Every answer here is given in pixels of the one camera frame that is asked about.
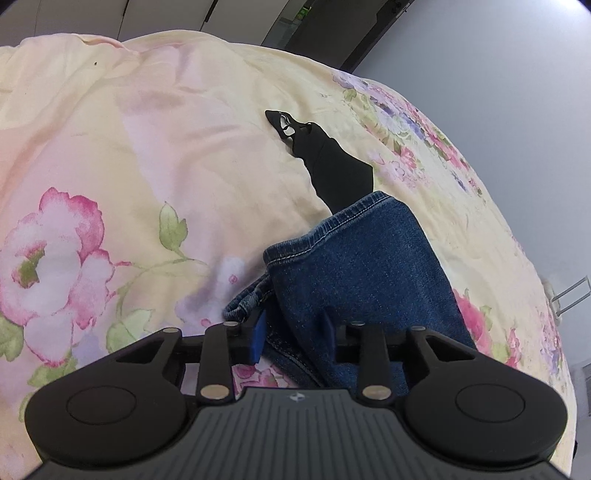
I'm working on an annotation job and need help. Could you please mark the cream suitcase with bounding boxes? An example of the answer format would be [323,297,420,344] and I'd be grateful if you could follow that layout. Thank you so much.
[542,276,591,320]

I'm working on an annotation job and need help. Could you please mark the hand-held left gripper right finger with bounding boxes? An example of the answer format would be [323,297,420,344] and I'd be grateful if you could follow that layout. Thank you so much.
[322,310,477,400]

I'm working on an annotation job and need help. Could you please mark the dark brown door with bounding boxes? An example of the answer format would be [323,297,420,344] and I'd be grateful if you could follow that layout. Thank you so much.
[341,0,408,75]

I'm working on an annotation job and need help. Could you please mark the white wardrobe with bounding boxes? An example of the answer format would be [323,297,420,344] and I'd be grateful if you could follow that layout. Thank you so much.
[205,0,296,48]

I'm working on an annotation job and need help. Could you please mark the blue denim pants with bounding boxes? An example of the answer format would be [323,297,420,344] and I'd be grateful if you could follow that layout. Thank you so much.
[223,191,478,388]

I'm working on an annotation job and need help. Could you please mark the black garment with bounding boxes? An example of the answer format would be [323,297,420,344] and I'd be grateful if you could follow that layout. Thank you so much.
[264,110,375,216]

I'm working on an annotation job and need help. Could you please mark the floral yellow bedspread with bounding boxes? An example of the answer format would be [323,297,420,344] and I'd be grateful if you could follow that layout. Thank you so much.
[0,28,579,462]

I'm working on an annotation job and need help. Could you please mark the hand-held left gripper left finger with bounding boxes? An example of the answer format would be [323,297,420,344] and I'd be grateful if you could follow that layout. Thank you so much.
[119,311,269,403]

